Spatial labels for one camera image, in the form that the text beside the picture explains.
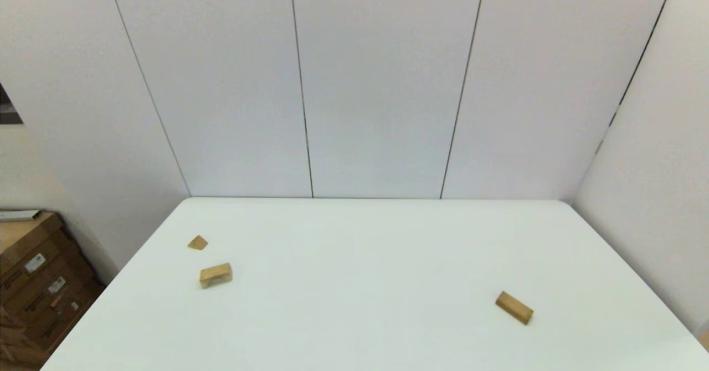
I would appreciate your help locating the triangular wooden building block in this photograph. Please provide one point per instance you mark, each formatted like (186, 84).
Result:
(198, 242)

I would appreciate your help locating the rectangular wooden building block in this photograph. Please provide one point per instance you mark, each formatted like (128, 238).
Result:
(515, 307)

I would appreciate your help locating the tan object beside table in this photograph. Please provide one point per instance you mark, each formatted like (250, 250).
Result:
(705, 341)

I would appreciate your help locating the stacked cardboard boxes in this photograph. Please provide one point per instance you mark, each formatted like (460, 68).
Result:
(39, 282)

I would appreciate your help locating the small plain cardboard box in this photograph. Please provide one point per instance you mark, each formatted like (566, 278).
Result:
(14, 340)

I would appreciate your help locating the arched wooden building block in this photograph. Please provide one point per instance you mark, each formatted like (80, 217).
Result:
(215, 274)

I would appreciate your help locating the flat white item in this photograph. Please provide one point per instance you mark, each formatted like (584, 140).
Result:
(16, 215)

